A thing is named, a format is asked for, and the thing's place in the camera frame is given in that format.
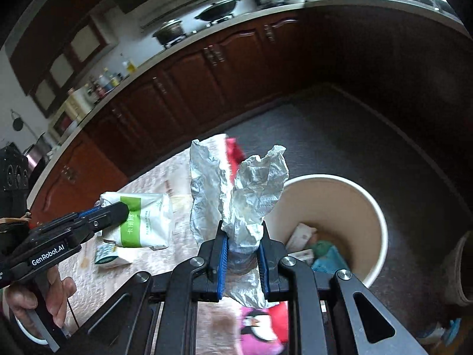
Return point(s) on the blue cloth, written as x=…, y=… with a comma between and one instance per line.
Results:
x=332, y=263

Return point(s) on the beige round basket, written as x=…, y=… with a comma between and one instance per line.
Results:
x=462, y=273

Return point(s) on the white round bucket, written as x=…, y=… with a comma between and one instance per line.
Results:
x=332, y=207

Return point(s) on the pink quilted mat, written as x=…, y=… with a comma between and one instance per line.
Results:
x=177, y=177

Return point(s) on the small seasoning bottle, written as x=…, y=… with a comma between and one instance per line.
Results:
x=116, y=79
x=99, y=88
x=109, y=80

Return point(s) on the silver foil wrapper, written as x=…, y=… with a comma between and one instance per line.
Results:
x=255, y=188

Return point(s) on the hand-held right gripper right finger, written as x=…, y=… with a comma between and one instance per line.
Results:
x=263, y=270

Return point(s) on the cream plastic container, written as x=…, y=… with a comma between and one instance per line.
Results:
x=78, y=102

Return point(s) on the dark wooden wall cabinets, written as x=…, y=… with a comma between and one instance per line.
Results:
x=62, y=55

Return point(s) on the dark round wall hanging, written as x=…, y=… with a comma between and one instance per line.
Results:
x=16, y=122

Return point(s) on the brown wooden kitchen cabinets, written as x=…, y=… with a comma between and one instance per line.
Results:
x=236, y=66

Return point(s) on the steel kettle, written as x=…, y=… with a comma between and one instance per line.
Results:
x=37, y=152

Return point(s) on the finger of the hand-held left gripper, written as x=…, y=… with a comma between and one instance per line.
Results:
x=111, y=214

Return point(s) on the white packet with green label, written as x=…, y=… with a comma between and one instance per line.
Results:
x=147, y=225

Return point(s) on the person's left hand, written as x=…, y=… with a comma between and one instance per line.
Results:
x=59, y=296

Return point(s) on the yellow oil bottle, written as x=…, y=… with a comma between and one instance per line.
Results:
x=130, y=66

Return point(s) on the blue white plastic item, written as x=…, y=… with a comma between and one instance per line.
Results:
x=451, y=331

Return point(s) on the small green white packet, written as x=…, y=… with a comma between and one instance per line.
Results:
x=107, y=255

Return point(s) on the red cloth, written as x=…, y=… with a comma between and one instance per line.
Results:
x=234, y=149

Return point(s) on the green knitted cloth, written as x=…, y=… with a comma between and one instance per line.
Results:
x=321, y=248

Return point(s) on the red printed cushion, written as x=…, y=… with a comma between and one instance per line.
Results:
x=258, y=329

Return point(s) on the black wok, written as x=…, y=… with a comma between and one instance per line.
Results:
x=218, y=7

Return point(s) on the dark cooking pot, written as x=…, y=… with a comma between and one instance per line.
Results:
x=170, y=31

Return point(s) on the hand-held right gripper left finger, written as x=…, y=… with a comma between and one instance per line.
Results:
x=223, y=266

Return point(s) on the white paper box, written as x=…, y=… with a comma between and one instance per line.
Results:
x=301, y=256

